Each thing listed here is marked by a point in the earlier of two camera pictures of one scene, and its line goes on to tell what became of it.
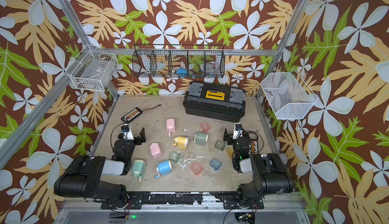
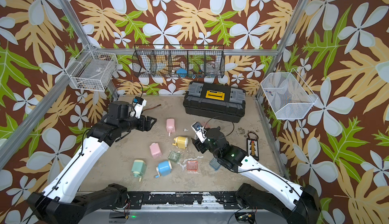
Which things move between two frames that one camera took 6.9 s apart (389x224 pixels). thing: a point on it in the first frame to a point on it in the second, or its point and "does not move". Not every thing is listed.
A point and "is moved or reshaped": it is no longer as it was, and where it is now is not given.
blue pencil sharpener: x=163 y=169 does not move
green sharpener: x=139 y=169 does not move
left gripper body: x=137 y=141 to x=140 y=124
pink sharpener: x=156 y=153 does not move
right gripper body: x=231 y=142 to x=203 y=147
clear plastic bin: x=288 y=95 does not move
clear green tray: x=173 y=156 does not move
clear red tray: x=196 y=168 is moved or reshaped
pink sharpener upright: x=170 y=126 does not move
